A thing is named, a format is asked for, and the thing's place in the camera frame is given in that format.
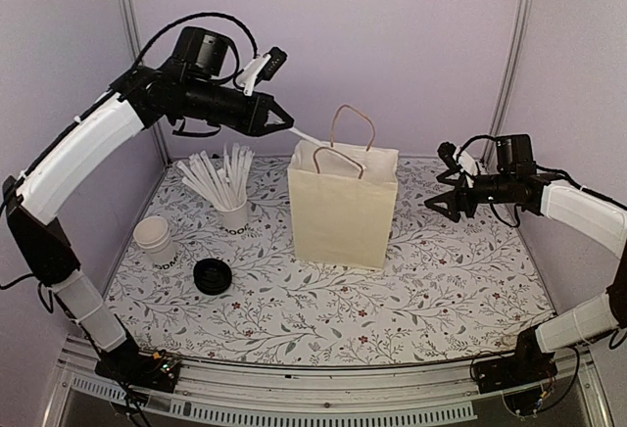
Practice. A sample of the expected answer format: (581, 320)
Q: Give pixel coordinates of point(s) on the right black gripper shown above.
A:
(452, 199)

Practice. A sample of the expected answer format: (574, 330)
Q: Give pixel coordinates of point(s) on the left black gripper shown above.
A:
(255, 123)

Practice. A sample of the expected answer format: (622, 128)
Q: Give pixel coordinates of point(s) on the single white straw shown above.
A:
(306, 137)

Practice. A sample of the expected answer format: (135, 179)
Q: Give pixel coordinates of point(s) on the beige paper takeout bag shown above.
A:
(342, 200)

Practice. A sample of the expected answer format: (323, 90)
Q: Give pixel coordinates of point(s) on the stack of white paper cups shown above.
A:
(152, 235)

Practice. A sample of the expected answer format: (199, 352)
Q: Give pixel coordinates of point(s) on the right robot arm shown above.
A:
(552, 193)

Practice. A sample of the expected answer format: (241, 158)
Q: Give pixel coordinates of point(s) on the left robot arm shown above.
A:
(189, 84)

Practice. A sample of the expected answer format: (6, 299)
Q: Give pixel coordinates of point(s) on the bundle of wrapped white straws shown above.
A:
(225, 186)

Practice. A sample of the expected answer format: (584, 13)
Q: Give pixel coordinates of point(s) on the white cup holding straws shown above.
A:
(234, 222)

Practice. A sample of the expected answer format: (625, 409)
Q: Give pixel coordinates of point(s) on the stack of black lids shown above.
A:
(212, 276)

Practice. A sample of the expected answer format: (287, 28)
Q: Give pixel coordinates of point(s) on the floral patterned table mat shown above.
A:
(448, 290)

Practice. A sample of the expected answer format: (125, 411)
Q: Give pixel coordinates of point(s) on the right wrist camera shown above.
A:
(456, 160)

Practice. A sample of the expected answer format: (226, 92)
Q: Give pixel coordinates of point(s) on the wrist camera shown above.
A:
(456, 160)
(262, 68)

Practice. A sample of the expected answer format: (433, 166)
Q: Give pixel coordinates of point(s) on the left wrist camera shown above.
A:
(262, 68)

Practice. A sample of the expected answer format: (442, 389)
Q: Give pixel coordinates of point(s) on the right metal frame post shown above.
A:
(521, 20)

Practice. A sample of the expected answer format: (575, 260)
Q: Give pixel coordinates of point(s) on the metal frame post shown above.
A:
(521, 20)
(130, 28)

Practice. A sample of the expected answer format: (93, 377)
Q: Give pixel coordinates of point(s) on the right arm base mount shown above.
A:
(528, 364)

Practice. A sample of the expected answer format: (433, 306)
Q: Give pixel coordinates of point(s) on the front aluminium rail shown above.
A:
(221, 393)

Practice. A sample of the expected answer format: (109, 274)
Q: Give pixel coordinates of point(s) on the left metal frame post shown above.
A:
(130, 28)

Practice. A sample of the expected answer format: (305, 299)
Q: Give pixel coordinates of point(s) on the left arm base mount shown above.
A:
(127, 365)

